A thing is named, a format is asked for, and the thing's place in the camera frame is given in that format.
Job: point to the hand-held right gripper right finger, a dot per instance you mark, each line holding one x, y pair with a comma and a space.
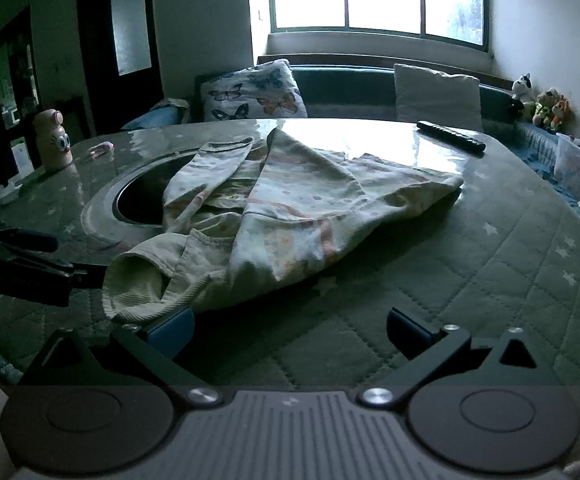
406, 331

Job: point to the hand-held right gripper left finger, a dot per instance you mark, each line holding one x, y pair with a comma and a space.
170, 331

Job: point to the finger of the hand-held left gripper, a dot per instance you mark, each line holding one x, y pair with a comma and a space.
25, 240
82, 278

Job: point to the pale patterned garment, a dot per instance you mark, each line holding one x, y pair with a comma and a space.
290, 200

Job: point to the round built-in table burner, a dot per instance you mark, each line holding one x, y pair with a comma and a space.
135, 205

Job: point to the pink owl figure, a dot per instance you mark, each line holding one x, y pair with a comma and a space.
52, 139

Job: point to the small pink item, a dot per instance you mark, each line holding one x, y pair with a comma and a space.
101, 150

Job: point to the dark glass cabinet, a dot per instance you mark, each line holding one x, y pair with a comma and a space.
2, 95

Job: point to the blue cushion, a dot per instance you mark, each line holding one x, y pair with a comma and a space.
152, 115

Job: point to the black remote control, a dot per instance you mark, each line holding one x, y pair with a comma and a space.
451, 135

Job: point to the dark door with glass pane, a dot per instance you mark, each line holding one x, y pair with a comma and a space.
117, 45

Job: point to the plain white pillow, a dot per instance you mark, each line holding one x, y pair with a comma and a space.
437, 97

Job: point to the dark teal sofa bench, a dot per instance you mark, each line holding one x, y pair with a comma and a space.
345, 92

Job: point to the small black plush toy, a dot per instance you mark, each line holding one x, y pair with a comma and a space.
515, 106

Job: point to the butterfly print pillow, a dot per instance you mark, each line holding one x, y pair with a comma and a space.
255, 91

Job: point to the yellow green plush toy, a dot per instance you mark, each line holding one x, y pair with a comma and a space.
545, 107

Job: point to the orange plush toy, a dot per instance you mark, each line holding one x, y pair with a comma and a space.
561, 112

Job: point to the black and white plush toy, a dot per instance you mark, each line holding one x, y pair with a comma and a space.
522, 87

